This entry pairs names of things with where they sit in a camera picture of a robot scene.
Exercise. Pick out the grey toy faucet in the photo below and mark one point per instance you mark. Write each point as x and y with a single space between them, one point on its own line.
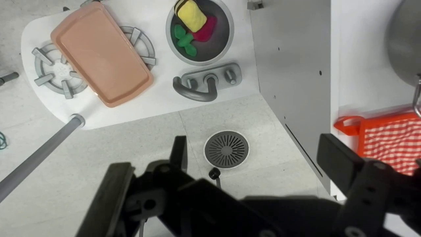
197 89

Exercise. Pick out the yellow and black sponge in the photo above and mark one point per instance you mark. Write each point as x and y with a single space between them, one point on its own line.
192 14

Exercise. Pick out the grey office chair with casters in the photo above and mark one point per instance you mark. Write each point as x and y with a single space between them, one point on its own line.
214 172

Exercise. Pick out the grey metal pole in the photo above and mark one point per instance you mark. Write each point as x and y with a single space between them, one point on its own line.
39 159

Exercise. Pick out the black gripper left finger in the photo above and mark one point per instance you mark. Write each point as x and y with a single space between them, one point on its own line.
105 205

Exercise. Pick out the grey toy sink bowl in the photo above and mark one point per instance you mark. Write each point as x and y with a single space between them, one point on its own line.
218 43

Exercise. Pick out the green rubber band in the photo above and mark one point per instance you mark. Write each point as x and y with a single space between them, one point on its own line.
3 139

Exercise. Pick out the orange mesh pot holder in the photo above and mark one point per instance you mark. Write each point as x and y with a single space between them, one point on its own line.
388 139

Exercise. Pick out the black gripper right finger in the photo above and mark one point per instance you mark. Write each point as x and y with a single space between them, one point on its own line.
339 164

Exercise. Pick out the small green toy vegetable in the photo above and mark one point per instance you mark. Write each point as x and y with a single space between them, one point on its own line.
183 41

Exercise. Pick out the grey toy stove burner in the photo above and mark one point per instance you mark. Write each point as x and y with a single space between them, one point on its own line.
53 72

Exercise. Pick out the white toy kitchen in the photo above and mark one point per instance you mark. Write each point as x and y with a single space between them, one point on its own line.
289 66

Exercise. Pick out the pink plastic tray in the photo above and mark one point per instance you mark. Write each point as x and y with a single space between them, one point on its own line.
100 54

